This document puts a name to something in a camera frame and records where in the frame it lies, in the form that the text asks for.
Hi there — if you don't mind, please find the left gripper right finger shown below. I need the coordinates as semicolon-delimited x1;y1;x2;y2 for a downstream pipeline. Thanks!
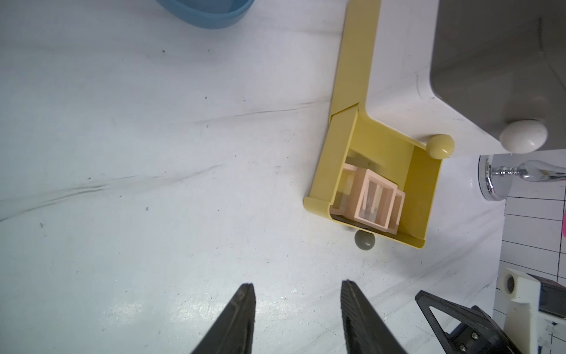
340;280;406;354

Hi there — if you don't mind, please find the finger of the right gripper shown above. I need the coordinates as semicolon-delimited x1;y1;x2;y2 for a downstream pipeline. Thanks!
415;291;513;354

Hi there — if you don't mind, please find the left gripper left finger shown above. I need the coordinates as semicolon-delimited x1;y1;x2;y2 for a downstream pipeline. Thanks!
192;283;256;354

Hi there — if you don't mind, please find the orange brooch box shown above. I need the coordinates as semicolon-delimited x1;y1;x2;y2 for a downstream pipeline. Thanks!
344;168;398;232
388;190;405;235
330;164;358;216

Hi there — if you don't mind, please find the three-drawer storage cabinet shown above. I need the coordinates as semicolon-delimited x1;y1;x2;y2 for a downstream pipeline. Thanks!
304;1;565;249

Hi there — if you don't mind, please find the silver glass rack stand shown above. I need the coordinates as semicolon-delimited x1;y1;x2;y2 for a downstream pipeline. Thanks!
478;154;565;201

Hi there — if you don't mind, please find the blue bowl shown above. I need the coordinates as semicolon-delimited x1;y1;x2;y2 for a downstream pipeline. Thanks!
157;0;254;30

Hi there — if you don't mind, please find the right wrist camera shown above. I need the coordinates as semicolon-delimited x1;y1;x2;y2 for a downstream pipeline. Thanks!
498;268;565;353

